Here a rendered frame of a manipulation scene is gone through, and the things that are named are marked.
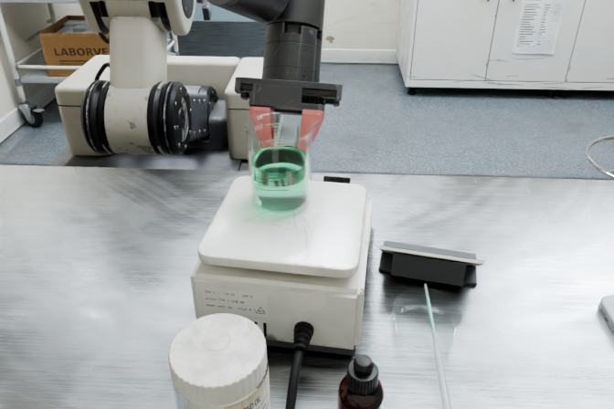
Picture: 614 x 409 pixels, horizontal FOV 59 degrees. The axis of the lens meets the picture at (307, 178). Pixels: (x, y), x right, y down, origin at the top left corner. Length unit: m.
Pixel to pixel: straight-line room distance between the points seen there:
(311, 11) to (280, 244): 0.24
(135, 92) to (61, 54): 1.53
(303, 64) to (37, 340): 0.33
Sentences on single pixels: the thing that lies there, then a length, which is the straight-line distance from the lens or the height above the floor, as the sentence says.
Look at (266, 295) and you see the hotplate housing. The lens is 0.41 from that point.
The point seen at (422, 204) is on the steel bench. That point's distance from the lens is 0.62.
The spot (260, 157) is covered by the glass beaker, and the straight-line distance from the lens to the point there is 0.41.
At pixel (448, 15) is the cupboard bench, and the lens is 2.87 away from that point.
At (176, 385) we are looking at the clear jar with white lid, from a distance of 0.35.
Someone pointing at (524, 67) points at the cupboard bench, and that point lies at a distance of 3.05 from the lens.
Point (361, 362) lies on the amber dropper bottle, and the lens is 0.35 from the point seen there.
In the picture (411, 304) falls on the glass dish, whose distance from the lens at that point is 0.49.
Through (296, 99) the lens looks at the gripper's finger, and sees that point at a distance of 0.51.
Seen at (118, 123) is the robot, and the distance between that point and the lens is 1.24.
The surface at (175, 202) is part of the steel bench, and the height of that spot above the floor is 0.75.
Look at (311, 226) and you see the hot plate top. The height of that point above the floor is 0.84.
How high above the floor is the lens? 1.08
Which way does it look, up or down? 30 degrees down
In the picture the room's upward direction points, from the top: straight up
